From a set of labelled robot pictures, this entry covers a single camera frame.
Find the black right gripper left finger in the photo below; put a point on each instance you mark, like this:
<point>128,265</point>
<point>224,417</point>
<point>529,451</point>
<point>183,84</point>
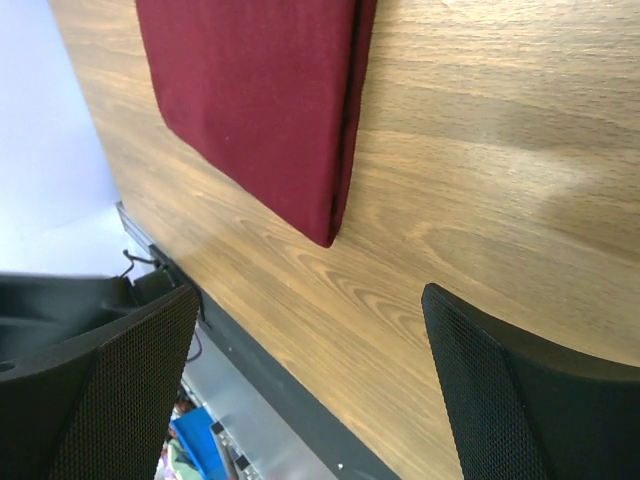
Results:
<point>97,406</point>

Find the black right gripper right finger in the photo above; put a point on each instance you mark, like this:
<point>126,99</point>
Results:
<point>523,407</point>

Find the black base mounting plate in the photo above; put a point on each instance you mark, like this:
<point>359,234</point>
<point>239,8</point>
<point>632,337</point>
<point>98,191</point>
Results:
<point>300,390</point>

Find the maroon t shirt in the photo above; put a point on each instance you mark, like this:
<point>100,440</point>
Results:
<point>267,92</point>

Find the aluminium extrusion rail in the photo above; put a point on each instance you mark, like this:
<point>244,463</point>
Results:
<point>225,375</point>

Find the blue bin under table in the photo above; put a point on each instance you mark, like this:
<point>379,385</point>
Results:
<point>193,430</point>

